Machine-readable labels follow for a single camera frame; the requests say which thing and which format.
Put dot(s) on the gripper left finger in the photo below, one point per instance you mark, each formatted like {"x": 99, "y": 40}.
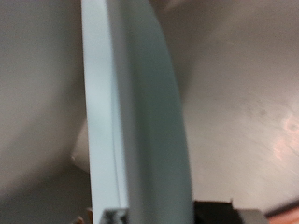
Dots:
{"x": 115, "y": 217}

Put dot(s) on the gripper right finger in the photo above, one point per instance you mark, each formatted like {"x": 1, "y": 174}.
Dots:
{"x": 218, "y": 214}

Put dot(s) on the light blue plate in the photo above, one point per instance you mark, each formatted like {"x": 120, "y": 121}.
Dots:
{"x": 140, "y": 109}

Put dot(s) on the grey plastic crate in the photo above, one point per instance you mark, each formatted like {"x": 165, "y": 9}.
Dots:
{"x": 249, "y": 93}

